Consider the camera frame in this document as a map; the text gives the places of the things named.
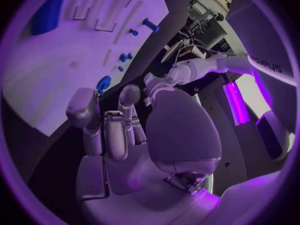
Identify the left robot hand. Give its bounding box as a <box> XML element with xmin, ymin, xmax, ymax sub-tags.
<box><xmin>141</xmin><ymin>72</ymin><xmax>179</xmax><ymax>106</ymax></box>

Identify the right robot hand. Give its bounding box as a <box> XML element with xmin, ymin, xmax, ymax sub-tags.
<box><xmin>65</xmin><ymin>84</ymin><xmax>223</xmax><ymax>225</ymax></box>

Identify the white task board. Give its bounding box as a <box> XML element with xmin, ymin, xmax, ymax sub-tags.
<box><xmin>1</xmin><ymin>0</ymin><xmax>170</xmax><ymax>137</ymax></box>

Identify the blue plug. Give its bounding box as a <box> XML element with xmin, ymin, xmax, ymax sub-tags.
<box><xmin>118</xmin><ymin>52</ymin><xmax>134</xmax><ymax>62</ymax></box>

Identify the blue gear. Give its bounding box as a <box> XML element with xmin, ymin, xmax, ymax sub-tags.
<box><xmin>96</xmin><ymin>75</ymin><xmax>112</xmax><ymax>95</ymax></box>

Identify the long blue peg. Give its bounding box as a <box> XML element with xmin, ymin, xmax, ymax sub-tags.
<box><xmin>141</xmin><ymin>18</ymin><xmax>161</xmax><ymax>33</ymax></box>

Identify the glowing light bar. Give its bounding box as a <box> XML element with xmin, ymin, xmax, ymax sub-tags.
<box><xmin>221</xmin><ymin>81</ymin><xmax>252</xmax><ymax>127</ymax></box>

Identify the cluttered workshop desk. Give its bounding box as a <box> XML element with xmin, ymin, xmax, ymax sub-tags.
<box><xmin>160</xmin><ymin>0</ymin><xmax>236</xmax><ymax>65</ymax></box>

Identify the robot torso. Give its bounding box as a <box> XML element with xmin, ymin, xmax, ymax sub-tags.
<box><xmin>233</xmin><ymin>54</ymin><xmax>298</xmax><ymax>162</ymax></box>

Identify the large blue block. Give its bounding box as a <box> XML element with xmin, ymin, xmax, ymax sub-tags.
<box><xmin>29</xmin><ymin>0</ymin><xmax>70</xmax><ymax>36</ymax></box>

